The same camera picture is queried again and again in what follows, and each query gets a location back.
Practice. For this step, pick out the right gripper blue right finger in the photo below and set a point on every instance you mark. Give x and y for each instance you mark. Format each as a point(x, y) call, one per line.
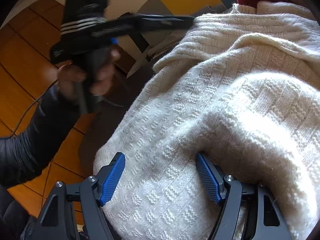
point(264, 219)

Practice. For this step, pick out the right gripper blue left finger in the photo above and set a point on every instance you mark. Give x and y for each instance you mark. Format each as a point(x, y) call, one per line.
point(75, 211)

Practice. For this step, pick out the cream knitted sweater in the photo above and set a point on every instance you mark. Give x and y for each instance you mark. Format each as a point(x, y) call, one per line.
point(242, 87)

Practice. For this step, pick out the person left hand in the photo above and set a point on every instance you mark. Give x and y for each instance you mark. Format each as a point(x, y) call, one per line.
point(68, 74)

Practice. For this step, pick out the black jacket left sleeve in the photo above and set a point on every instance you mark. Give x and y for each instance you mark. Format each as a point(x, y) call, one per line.
point(24, 157)

